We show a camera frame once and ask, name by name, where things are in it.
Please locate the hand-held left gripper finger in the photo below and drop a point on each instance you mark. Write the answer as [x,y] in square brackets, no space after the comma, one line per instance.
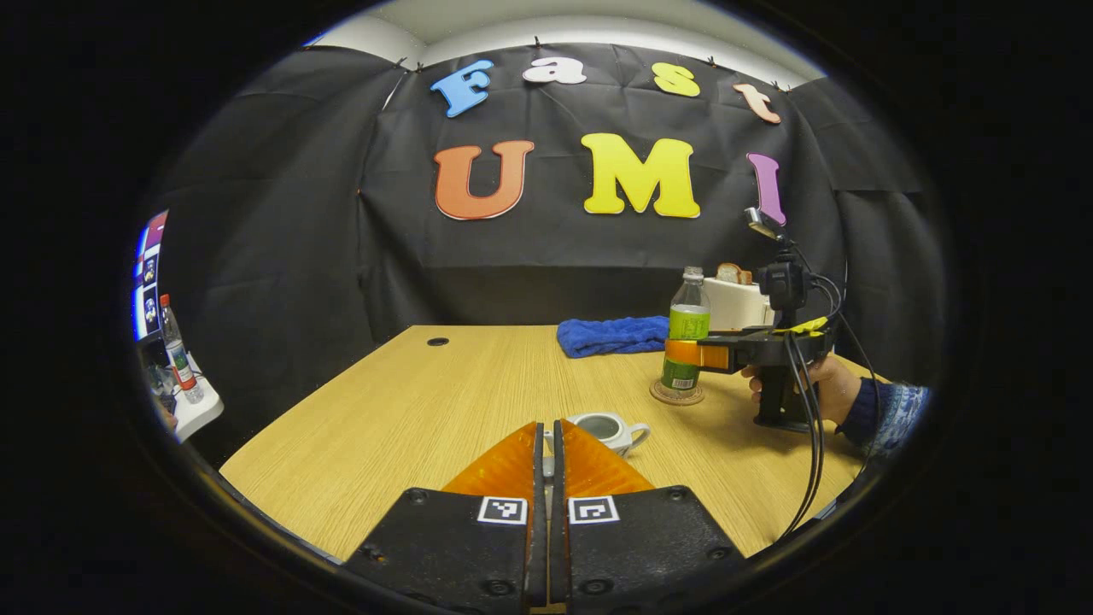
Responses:
[538,547]
[558,547]

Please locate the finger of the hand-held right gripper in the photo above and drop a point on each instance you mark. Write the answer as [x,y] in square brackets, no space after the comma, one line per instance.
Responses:
[696,354]

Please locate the green label water bottle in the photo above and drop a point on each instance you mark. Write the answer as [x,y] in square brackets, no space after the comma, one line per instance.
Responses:
[688,320]

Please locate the round wooden coaster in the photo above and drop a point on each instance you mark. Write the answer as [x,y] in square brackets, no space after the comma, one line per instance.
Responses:
[676,396]

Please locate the white teacup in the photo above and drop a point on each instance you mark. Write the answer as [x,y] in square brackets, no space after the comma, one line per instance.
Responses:
[610,431]

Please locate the red cap plastic bottle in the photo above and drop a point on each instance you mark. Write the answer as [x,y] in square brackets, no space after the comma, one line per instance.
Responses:
[179,354]

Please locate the white toaster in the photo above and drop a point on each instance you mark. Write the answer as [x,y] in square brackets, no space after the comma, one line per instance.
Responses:
[734,303]

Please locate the bread slice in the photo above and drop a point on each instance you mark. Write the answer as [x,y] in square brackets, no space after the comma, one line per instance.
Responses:
[734,273]

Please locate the blue towel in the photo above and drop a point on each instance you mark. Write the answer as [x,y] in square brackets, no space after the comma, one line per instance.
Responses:
[610,336]

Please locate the black backdrop cloth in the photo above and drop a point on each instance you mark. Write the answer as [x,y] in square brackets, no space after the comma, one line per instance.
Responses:
[341,239]

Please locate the white side table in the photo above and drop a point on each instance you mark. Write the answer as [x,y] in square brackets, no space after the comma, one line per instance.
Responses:
[198,410]

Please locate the computer monitor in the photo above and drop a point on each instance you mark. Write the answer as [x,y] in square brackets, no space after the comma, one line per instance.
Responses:
[149,273]

